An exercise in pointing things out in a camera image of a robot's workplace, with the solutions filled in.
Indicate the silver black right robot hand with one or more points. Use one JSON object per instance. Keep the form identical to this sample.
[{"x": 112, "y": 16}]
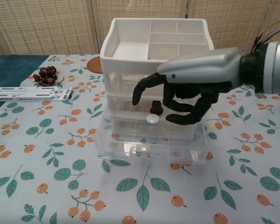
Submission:
[{"x": 200, "y": 70}]

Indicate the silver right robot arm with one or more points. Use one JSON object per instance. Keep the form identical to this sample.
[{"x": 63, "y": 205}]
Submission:
[{"x": 275, "y": 67}]

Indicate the clear plastic drawer organizer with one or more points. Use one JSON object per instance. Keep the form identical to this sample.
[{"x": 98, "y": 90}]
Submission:
[{"x": 112, "y": 61}]

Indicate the small black knob piece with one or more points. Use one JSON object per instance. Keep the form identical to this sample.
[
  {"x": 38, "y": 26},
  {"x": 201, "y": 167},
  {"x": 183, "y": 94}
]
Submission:
[{"x": 156, "y": 108}]

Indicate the small white round knob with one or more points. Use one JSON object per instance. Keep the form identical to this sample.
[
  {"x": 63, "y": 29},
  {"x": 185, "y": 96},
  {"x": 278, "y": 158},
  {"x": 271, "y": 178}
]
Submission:
[{"x": 152, "y": 118}]

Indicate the round woven brown coaster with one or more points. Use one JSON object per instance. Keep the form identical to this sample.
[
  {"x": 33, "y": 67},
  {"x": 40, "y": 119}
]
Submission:
[{"x": 94, "y": 65}]

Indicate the dark red grape bunch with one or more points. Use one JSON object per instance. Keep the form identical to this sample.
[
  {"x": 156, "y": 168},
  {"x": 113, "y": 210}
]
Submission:
[{"x": 47, "y": 71}]

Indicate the woven bamboo folding screen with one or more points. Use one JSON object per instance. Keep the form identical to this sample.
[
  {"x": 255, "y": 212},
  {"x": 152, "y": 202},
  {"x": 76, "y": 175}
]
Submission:
[{"x": 49, "y": 28}]

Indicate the floral printed tablecloth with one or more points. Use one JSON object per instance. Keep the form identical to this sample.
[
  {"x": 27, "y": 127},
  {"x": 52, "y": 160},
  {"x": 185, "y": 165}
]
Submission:
[{"x": 95, "y": 191}]

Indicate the white folding stand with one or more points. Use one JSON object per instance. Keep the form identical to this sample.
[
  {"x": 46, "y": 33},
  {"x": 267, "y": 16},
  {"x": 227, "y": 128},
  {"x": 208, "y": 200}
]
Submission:
[{"x": 25, "y": 93}]

